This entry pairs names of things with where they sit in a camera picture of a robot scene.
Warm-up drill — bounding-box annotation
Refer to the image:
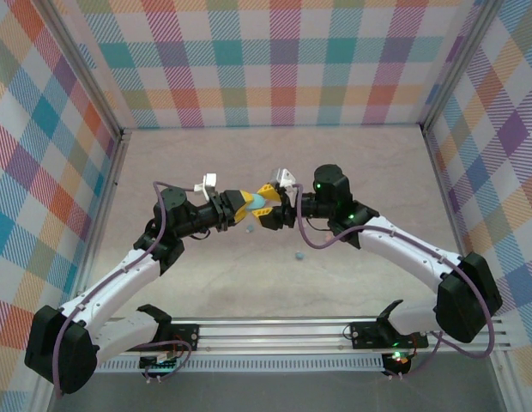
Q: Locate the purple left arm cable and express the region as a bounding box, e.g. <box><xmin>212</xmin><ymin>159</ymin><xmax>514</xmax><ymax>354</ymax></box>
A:
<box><xmin>53</xmin><ymin>179</ymin><xmax>198</xmax><ymax>400</ymax></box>

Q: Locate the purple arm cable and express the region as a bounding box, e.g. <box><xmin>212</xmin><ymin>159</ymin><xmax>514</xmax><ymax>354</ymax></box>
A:
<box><xmin>293</xmin><ymin>183</ymin><xmax>495</xmax><ymax>381</ymax></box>
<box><xmin>53</xmin><ymin>179</ymin><xmax>198</xmax><ymax>400</ymax></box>

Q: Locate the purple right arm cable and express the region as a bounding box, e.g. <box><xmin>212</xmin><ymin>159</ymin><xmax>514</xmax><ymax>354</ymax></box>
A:
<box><xmin>293</xmin><ymin>183</ymin><xmax>495</xmax><ymax>381</ymax></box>

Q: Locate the aluminium side rail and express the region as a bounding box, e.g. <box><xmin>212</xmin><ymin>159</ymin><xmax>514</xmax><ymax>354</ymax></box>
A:
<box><xmin>70</xmin><ymin>128</ymin><xmax>133</xmax><ymax>304</ymax></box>
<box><xmin>420</xmin><ymin>124</ymin><xmax>520</xmax><ymax>412</ymax></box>

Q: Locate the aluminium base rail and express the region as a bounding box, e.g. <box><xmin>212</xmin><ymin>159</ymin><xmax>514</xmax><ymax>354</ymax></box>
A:
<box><xmin>89</xmin><ymin>316</ymin><xmax>514</xmax><ymax>357</ymax></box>

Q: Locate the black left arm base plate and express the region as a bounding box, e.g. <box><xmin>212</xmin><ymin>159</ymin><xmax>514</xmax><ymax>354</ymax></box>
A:
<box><xmin>156</xmin><ymin>324</ymin><xmax>202</xmax><ymax>351</ymax></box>

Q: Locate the white slotted cable duct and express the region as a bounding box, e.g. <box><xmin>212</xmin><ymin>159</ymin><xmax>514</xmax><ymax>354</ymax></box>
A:
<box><xmin>94</xmin><ymin>356</ymin><xmax>385</xmax><ymax>373</ymax></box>

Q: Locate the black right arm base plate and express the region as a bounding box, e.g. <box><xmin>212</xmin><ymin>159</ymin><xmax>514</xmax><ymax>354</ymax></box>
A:
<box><xmin>350</xmin><ymin>321</ymin><xmax>429</xmax><ymax>349</ymax></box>

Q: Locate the aluminium corner post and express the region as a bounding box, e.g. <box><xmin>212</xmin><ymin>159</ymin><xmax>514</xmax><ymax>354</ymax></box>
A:
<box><xmin>420</xmin><ymin>0</ymin><xmax>507</xmax><ymax>136</ymax></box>
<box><xmin>32</xmin><ymin>0</ymin><xmax>134</xmax><ymax>138</ymax></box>

